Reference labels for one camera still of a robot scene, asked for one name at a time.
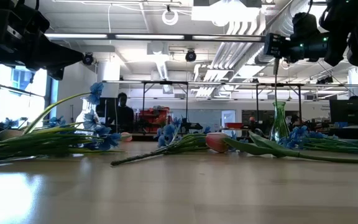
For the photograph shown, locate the black overhead light bar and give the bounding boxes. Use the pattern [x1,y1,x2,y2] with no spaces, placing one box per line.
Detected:
[44,32,266,42]

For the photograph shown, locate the white hanging ring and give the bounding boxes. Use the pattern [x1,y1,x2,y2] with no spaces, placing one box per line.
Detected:
[162,9,179,26]

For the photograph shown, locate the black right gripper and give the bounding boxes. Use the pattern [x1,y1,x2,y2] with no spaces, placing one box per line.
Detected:
[273,33,319,75]

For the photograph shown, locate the seated person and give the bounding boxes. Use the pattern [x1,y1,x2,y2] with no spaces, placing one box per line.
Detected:
[116,92,135,133]

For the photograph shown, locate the white ceiling light panel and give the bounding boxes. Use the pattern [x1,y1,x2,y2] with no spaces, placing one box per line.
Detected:
[191,0,262,22]

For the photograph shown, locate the black background robot device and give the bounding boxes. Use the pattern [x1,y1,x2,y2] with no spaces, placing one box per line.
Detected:
[180,118,204,133]

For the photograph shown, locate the red storage shelf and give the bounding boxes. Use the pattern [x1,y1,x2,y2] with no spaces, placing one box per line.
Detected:
[139,106,171,133]

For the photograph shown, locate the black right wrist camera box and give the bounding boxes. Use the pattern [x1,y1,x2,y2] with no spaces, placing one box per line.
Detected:
[264,32,288,59]

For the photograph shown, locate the black background table frame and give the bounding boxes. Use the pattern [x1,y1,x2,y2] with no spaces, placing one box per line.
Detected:
[255,82,304,125]
[141,80,190,134]

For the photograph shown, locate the black ceiling track lights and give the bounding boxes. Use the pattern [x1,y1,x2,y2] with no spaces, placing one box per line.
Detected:
[316,76,334,85]

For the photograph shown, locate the black ceiling camera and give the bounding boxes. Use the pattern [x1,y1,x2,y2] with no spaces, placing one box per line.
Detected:
[185,49,198,63]
[82,52,94,66]

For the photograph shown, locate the blue flower bunch long stems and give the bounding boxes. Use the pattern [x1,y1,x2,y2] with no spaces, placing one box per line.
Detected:
[0,82,126,164]

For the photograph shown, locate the white door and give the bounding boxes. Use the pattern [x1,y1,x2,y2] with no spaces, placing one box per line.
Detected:
[221,110,237,133]

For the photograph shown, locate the green glass vase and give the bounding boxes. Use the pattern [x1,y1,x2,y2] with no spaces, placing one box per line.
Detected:
[268,101,291,147]

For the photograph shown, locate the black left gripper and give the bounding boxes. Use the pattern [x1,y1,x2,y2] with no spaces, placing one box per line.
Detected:
[0,30,85,81]

